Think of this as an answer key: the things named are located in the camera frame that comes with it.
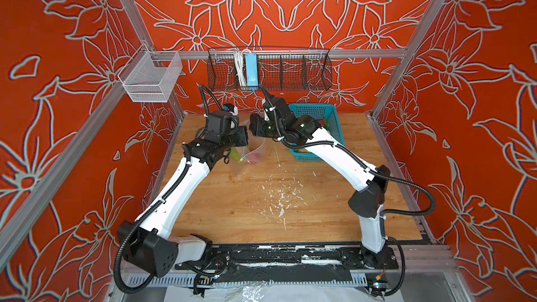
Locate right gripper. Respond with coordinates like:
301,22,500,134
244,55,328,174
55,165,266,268
245,114,286,138

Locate green cabbage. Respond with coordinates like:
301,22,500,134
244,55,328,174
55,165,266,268
230,148,247,163

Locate clear zip top bag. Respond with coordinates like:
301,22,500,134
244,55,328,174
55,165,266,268
229,120,266,177

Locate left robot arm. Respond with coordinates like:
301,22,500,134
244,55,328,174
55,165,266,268
113,85,248,294

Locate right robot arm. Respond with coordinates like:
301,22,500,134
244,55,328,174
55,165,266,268
249,110,436,268

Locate turquoise plastic basket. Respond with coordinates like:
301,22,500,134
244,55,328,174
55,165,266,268
289,103,345,145

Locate light blue box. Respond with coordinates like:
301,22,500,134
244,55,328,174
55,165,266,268
244,53,259,90

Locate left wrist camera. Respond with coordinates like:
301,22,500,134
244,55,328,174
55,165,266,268
205,110,239,136

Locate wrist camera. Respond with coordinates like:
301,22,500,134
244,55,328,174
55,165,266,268
263,96,296,127
205,110,239,136

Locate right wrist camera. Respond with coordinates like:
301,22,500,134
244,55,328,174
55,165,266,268
263,96,296,127

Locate black wire wall basket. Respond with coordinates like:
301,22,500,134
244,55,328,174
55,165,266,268
207,46,333,92

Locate clear wire wall basket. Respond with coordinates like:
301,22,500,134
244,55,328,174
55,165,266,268
118,43,183,103

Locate white cable bundle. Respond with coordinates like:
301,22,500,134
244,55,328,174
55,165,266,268
234,49,248,88

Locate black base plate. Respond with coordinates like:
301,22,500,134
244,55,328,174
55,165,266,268
174,242,399,271

